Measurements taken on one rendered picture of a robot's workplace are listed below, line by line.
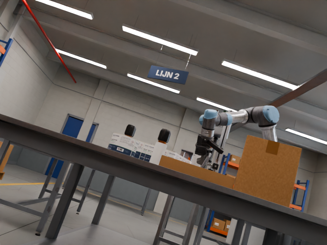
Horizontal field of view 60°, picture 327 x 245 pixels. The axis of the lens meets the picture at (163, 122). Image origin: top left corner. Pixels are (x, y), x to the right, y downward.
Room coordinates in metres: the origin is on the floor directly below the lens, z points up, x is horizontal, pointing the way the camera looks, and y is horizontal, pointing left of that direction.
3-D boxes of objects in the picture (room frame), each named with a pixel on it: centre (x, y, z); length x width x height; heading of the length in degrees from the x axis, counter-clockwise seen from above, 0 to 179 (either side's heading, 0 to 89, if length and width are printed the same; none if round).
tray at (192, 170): (1.12, -0.18, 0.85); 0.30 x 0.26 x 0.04; 172
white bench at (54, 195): (3.76, 1.10, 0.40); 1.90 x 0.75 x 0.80; 1
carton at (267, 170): (1.38, -0.55, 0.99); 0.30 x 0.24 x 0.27; 162
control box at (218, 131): (2.20, -0.43, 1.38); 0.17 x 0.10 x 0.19; 47
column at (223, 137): (2.13, -0.48, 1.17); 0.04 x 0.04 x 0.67; 82
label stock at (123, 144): (2.05, 0.22, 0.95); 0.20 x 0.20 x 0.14
